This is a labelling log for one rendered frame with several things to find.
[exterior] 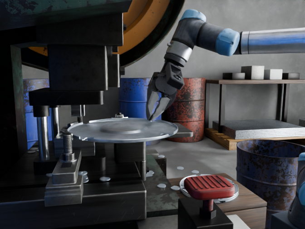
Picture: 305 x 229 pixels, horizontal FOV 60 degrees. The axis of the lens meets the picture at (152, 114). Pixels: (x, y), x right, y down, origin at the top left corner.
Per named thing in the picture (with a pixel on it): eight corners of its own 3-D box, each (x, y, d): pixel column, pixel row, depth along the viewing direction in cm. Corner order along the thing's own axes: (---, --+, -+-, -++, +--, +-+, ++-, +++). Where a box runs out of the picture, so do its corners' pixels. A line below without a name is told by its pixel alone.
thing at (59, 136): (95, 140, 78) (95, 125, 77) (95, 155, 63) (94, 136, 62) (63, 141, 76) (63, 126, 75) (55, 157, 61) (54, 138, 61)
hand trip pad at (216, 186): (219, 214, 46) (220, 172, 45) (236, 235, 40) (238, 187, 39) (180, 218, 45) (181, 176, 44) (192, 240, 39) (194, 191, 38)
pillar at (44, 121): (50, 157, 62) (46, 97, 59) (48, 160, 59) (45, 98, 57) (40, 158, 61) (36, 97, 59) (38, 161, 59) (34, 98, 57)
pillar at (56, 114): (60, 140, 77) (58, 92, 75) (59, 142, 75) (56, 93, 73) (52, 141, 77) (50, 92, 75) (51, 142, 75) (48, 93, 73)
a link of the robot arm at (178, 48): (195, 50, 81) (173, 38, 79) (189, 64, 81) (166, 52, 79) (187, 52, 88) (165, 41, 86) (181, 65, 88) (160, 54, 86)
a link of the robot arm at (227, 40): (244, 35, 83) (212, 25, 87) (238, 29, 73) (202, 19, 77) (234, 59, 85) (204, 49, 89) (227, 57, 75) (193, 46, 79)
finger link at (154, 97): (145, 117, 88) (157, 92, 88) (149, 121, 82) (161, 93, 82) (137, 114, 87) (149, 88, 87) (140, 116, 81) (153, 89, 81)
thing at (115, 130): (116, 117, 91) (116, 115, 91) (195, 126, 75) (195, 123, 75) (42, 133, 67) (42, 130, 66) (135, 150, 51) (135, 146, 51)
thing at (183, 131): (178, 163, 83) (178, 121, 81) (193, 180, 70) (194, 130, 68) (96, 168, 78) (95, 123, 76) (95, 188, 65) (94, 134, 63)
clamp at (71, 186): (86, 169, 62) (84, 126, 61) (81, 203, 46) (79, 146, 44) (59, 171, 61) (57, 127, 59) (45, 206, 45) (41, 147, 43)
